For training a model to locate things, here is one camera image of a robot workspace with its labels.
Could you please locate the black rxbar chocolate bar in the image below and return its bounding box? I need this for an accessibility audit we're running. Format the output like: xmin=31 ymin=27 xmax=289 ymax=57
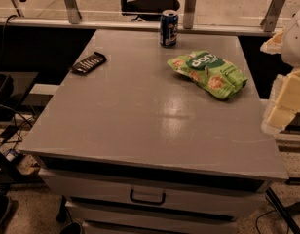
xmin=70 ymin=52 xmax=107 ymax=75

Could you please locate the metal railing post right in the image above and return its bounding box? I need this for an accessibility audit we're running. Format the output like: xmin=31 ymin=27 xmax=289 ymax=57
xmin=260 ymin=0 xmax=286 ymax=32

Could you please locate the green rice chip bag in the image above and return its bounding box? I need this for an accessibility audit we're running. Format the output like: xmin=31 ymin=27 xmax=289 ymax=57
xmin=168 ymin=51 xmax=247 ymax=100

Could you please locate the metal railing post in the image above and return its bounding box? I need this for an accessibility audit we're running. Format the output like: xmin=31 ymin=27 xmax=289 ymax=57
xmin=64 ymin=0 xmax=82 ymax=24
xmin=183 ymin=0 xmax=197 ymax=29
xmin=260 ymin=0 xmax=286 ymax=32

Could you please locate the black cable on floor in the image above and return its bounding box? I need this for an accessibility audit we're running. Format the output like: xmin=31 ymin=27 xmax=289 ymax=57
xmin=0 ymin=103 xmax=35 ymax=148

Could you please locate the black office chair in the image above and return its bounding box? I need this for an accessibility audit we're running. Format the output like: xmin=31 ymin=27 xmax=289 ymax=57
xmin=121 ymin=0 xmax=180 ymax=21

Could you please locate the metal railing post left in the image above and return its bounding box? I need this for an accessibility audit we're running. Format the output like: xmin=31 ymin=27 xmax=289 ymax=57
xmin=64 ymin=0 xmax=82 ymax=24

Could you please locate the black drawer handle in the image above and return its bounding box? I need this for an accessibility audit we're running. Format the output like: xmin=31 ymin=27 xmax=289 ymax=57
xmin=130 ymin=189 xmax=166 ymax=206

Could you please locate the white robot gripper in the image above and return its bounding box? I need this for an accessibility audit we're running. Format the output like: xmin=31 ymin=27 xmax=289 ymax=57
xmin=260 ymin=9 xmax=300 ymax=130

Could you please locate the blue soda can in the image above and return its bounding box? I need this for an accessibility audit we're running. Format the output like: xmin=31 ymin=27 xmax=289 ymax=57
xmin=160 ymin=10 xmax=178 ymax=47

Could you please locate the grey drawer cabinet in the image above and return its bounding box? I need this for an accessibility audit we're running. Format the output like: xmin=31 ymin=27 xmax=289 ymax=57
xmin=20 ymin=30 xmax=287 ymax=234

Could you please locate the metal railing post middle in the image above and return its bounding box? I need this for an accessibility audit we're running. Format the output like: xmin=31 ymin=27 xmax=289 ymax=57
xmin=183 ymin=0 xmax=197 ymax=29

